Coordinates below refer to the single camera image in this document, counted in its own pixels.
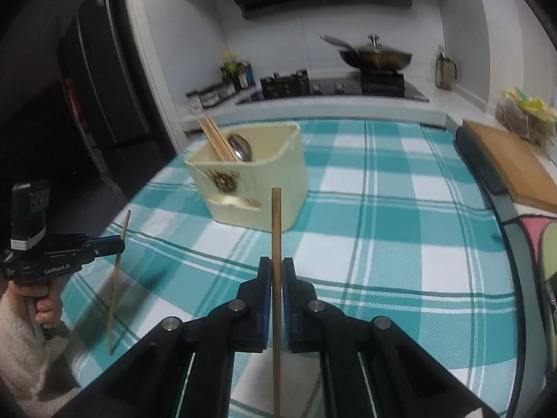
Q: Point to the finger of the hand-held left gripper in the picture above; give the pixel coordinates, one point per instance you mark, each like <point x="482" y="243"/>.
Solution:
<point x="108" y="250"/>
<point x="104" y="240"/>

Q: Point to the wooden cutting board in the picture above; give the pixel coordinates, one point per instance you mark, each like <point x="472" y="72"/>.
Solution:
<point x="509" y="161"/>

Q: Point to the cream utensil holder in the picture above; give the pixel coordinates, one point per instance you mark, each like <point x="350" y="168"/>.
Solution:
<point x="278" y="183"/>

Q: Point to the row of seasoning jars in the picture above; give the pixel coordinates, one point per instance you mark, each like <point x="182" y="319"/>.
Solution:
<point x="213" y="93"/>

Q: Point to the dark refrigerator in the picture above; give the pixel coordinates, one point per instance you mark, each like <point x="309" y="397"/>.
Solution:
<point x="108" y="74"/>

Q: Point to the black gas stove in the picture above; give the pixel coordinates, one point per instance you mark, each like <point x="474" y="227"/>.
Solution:
<point x="339" y="87"/>

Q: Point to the dark sauce bottle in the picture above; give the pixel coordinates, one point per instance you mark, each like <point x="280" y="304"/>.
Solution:
<point x="249" y="72"/>
<point x="241" y="77"/>

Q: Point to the glass wok lid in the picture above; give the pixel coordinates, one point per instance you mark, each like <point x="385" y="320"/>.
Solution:
<point x="374" y="51"/>

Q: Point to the person's left forearm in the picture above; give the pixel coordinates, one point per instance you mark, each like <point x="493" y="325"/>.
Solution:
<point x="21" y="348"/>

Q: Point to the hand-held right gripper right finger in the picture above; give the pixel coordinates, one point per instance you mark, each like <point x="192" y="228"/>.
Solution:
<point x="289" y="296"/>

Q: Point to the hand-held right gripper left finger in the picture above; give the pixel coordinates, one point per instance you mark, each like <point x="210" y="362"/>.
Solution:
<point x="265" y="296"/>

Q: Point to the plastic bag of dried goods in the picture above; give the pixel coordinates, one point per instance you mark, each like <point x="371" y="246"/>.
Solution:
<point x="518" y="115"/>

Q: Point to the pink fabric item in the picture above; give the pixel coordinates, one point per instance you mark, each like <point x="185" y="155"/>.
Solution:
<point x="531" y="239"/>

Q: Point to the teal white checked tablecloth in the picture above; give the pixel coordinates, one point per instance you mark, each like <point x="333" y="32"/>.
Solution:
<point x="391" y="248"/>

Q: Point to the glass pitcher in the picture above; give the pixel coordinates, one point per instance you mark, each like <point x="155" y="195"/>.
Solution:
<point x="446" y="74"/>

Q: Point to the oval-bowl steel spoon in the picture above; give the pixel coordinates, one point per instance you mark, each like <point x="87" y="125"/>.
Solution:
<point x="238" y="143"/>

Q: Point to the dark wok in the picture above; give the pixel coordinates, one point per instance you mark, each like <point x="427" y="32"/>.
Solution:
<point x="378" y="62"/>

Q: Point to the person's left hand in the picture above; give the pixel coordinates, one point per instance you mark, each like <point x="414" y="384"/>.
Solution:
<point x="48" y="313"/>

